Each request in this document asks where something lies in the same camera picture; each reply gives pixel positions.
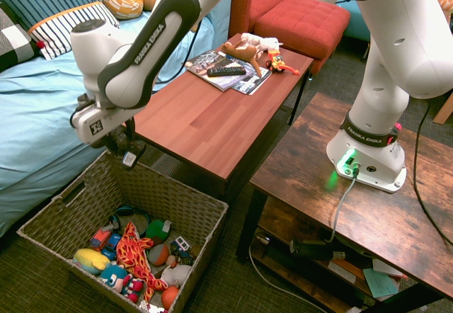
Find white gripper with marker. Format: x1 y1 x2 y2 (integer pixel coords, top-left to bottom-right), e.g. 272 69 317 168
70 103 137 154

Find black gamepad with sticker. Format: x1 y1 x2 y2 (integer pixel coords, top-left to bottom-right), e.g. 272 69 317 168
107 130 147 171

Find grey woven wicker basket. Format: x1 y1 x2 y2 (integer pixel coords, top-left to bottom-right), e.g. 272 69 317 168
16 148 230 313

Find blue black headphones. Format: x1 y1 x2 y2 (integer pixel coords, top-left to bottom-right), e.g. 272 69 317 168
108 205 152 238

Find bed with light blue sheet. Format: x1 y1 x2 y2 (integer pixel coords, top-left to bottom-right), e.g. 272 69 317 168
0 0 234 239

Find green ball with tag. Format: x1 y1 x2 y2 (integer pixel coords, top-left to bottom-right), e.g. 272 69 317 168
145 220 173 246

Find red-brown wooden coffee table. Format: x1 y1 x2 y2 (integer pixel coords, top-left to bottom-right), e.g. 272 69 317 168
122 33 314 204

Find red toy truck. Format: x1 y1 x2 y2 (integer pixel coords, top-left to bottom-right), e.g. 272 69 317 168
88 224 115 252

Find blue toy car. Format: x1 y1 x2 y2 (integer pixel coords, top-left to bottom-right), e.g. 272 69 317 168
101 233 123 261

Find large grey magazine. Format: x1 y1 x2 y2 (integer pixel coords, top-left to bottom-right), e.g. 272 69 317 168
180 49 256 93

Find orange flame patterned plush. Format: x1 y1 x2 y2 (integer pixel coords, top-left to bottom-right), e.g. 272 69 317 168
115 222 169 303

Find grey orange ball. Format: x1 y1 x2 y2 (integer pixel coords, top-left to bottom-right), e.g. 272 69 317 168
147 244 171 267

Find white navy striped pillow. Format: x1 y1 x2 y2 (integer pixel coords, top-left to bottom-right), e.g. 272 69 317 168
28 1 120 61

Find black remote control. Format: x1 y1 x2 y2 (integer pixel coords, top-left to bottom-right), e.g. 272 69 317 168
206 65 247 78

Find yellow plush toy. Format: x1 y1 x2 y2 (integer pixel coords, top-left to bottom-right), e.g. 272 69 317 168
72 248 111 275

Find blue white toy jeep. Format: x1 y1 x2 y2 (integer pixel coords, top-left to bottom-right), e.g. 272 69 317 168
170 235 197 261

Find blue helmeted plush figure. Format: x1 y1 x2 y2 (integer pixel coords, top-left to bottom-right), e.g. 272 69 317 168
100 263 129 292

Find black white checked pillow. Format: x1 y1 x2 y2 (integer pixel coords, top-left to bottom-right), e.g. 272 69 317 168
0 4 42 73

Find small dark magazine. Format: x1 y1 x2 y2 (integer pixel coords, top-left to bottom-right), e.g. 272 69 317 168
229 65 273 96

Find grey plush toy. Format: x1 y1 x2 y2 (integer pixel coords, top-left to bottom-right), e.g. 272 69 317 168
161 263 193 288

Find red blue plush figure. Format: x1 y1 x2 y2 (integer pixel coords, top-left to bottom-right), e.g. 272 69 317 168
122 273 145 304

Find brown plush toy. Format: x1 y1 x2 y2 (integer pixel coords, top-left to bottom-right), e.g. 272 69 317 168
221 40 263 79

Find white plush toy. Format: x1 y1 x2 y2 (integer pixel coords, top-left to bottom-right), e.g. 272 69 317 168
240 32 284 61

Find orange toy vehicle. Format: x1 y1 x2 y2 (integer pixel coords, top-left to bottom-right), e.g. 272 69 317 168
265 49 301 76

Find rustic dark wood table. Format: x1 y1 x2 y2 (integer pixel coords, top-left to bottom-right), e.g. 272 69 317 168
235 91 453 313

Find orange tufted ottoman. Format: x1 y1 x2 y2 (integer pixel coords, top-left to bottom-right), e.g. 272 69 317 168
253 0 351 75

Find black power brick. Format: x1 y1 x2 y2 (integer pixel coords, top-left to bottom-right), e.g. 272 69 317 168
289 239 346 261

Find white paper sheet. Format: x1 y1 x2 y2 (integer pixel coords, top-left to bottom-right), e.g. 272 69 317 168
371 258 405 278

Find teal paper envelope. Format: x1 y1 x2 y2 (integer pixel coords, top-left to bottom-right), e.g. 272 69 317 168
362 267 400 299

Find light wooden furniture leg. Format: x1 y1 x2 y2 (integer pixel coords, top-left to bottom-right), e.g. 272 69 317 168
433 91 453 125

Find white floor cable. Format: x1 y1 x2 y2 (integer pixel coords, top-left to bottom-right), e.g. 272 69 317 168
248 233 328 313

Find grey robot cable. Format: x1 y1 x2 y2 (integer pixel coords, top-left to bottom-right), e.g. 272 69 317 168
325 166 361 245

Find black hanging cable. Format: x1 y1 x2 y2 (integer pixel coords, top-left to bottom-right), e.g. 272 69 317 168
413 98 453 247

